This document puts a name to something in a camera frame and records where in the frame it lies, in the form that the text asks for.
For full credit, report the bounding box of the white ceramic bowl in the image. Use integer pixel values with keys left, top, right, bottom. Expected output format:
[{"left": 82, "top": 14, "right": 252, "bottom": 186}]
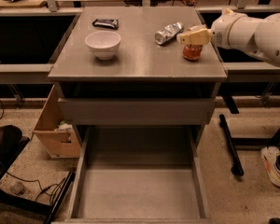
[{"left": 85, "top": 31, "right": 121, "bottom": 60}]

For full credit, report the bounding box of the black frame stand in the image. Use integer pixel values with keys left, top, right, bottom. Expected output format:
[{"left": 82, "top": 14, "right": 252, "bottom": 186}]
[{"left": 0, "top": 137, "right": 76, "bottom": 224}]

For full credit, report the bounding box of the black metal leg bar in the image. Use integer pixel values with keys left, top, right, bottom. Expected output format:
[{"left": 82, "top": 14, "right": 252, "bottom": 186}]
[{"left": 219, "top": 114, "right": 245, "bottom": 176}]

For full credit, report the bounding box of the open grey middle drawer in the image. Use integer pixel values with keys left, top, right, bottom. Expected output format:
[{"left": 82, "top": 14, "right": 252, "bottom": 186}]
[{"left": 52, "top": 126, "right": 212, "bottom": 224}]

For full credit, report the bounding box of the closed grey top drawer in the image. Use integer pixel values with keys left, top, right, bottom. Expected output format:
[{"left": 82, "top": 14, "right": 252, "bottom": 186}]
[{"left": 58, "top": 98, "right": 215, "bottom": 125}]

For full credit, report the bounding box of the dark brown bag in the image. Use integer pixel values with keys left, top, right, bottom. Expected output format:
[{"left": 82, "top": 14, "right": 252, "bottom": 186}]
[{"left": 0, "top": 125, "right": 22, "bottom": 164}]

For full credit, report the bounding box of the black snack bar wrapper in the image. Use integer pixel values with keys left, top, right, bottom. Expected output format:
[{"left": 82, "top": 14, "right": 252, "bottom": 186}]
[{"left": 92, "top": 19, "right": 119, "bottom": 30}]

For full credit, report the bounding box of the grey drawer cabinet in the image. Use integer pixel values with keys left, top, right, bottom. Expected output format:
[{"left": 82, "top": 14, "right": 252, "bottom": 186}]
[{"left": 49, "top": 7, "right": 227, "bottom": 139}]

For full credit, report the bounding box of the cardboard box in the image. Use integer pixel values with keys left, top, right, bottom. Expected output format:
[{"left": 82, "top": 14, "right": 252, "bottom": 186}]
[{"left": 34, "top": 86, "right": 80, "bottom": 158}]

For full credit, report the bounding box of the white orange sneaker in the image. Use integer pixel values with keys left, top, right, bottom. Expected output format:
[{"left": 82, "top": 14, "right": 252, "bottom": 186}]
[{"left": 260, "top": 147, "right": 280, "bottom": 188}]

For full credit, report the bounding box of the red coke can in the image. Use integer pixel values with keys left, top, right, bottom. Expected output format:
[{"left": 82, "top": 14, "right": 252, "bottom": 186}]
[{"left": 182, "top": 45, "right": 203, "bottom": 62}]

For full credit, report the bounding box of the black floor cable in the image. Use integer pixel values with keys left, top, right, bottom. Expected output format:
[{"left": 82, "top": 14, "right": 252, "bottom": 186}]
[{"left": 6, "top": 171, "right": 68, "bottom": 205}]

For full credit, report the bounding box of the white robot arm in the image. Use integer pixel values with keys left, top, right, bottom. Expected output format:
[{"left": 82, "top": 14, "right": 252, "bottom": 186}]
[{"left": 176, "top": 8, "right": 280, "bottom": 67}]

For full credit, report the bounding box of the crushed silver blue can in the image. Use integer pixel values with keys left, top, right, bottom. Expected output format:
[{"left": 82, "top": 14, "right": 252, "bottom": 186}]
[{"left": 155, "top": 21, "right": 184, "bottom": 46}]

